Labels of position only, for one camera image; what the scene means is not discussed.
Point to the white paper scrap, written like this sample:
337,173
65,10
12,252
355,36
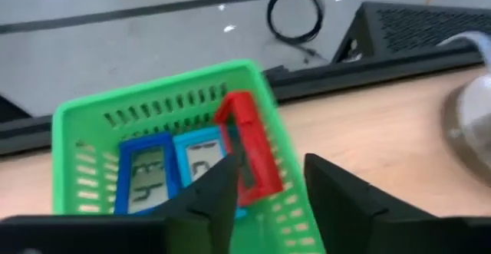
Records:
229,27

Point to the black aluminium table frame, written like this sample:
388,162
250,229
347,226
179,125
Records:
345,79

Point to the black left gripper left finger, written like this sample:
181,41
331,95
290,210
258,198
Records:
184,231

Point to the red digital clock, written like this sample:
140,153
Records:
261,158

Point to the white bulb lamp metal base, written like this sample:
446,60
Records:
475,112

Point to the cyan digital clock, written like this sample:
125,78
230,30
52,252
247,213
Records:
182,158

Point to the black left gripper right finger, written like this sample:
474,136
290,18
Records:
356,227

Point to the green plastic basket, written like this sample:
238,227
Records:
76,139

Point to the blue digital clock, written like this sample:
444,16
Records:
122,177

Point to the black perforated metal stand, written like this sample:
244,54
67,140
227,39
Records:
403,27

